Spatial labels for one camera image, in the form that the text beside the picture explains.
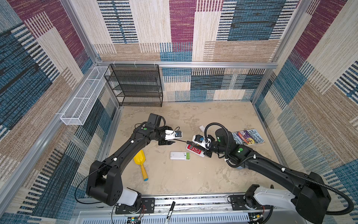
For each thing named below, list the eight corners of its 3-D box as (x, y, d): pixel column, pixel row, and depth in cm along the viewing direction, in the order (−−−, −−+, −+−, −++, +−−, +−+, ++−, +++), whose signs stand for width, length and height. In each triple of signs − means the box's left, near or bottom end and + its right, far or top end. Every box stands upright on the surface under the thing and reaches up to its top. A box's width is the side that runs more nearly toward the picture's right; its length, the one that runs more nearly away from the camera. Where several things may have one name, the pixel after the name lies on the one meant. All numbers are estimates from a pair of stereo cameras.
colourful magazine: (237, 145, 97) (238, 143, 94) (231, 133, 103) (233, 131, 101) (262, 142, 98) (264, 140, 96) (255, 130, 104) (257, 128, 102)
